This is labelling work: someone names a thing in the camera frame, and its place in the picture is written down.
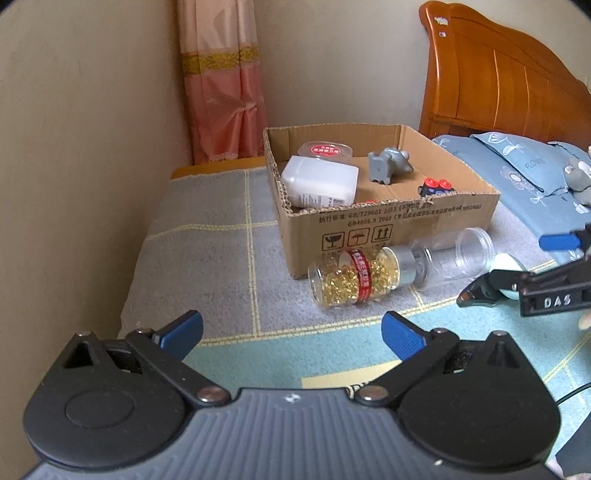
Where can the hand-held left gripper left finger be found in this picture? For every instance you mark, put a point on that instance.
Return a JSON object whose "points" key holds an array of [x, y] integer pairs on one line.
{"points": [[180, 333]]}

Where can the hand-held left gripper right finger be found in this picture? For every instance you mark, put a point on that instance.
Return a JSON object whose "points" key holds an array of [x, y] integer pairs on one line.
{"points": [[400, 337]]}

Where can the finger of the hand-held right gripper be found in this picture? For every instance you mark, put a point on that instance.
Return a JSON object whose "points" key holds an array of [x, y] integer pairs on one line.
{"points": [[485, 288], [558, 241]]}

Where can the mint green round case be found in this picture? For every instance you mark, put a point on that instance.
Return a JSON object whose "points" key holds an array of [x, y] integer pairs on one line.
{"points": [[508, 263]]}

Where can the clear plastic jar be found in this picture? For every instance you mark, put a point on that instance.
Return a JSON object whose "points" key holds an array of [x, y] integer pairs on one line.
{"points": [[471, 251]]}

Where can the capsule bottle with silver cap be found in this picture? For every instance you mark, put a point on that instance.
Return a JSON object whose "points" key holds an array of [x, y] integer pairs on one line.
{"points": [[341, 281]]}

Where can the dark blue toy train car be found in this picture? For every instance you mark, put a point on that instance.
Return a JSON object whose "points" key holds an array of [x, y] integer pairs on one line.
{"points": [[436, 190]]}

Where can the brown cardboard box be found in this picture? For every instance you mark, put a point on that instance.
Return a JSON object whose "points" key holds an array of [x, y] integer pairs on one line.
{"points": [[392, 221]]}

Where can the grey toy figure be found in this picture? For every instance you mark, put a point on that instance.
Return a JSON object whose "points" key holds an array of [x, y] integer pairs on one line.
{"points": [[383, 166]]}

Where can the white plastic bottle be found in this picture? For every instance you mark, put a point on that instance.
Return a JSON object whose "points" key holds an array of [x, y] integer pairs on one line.
{"points": [[318, 180]]}

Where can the clear container with red lid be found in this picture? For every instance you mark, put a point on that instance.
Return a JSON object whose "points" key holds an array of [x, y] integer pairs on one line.
{"points": [[323, 150]]}

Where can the blue floral bedsheet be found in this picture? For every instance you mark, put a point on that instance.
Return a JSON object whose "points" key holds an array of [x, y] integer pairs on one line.
{"points": [[521, 207]]}

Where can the grey plush toy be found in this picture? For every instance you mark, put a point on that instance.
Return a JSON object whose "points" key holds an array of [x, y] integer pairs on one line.
{"points": [[579, 180]]}

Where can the grey plaid blanket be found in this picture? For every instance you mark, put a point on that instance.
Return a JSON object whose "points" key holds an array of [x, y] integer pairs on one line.
{"points": [[207, 258]]}

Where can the blue floral pillow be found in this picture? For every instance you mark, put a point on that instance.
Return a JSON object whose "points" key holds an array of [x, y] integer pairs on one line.
{"points": [[526, 161]]}

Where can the wooden table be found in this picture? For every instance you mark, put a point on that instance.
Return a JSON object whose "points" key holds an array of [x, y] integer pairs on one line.
{"points": [[207, 167]]}

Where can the wooden bed headboard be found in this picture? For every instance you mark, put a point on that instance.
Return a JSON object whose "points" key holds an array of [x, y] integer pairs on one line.
{"points": [[498, 83]]}

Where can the pink curtain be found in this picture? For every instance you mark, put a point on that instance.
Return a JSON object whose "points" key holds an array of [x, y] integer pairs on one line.
{"points": [[221, 83]]}

